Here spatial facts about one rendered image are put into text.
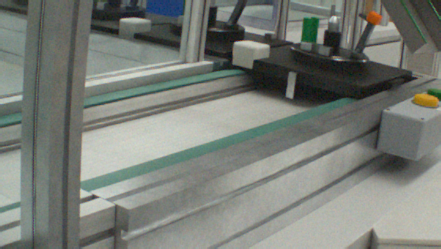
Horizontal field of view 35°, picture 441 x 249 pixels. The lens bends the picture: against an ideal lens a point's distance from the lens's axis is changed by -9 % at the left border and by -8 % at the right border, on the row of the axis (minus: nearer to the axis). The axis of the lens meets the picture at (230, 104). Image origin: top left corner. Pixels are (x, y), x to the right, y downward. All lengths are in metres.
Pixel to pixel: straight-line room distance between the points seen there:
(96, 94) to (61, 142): 0.53
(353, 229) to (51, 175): 0.48
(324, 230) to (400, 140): 0.24
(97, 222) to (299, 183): 0.32
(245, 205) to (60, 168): 0.32
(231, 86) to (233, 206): 0.48
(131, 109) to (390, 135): 0.36
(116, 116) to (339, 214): 0.32
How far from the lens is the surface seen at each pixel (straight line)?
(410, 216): 0.93
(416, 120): 1.01
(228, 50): 1.25
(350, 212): 0.91
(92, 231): 0.58
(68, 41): 0.43
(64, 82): 0.44
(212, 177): 0.67
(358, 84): 1.12
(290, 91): 1.15
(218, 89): 1.15
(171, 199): 0.62
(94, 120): 0.94
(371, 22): 1.22
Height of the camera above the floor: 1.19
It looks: 14 degrees down
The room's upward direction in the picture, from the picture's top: 7 degrees clockwise
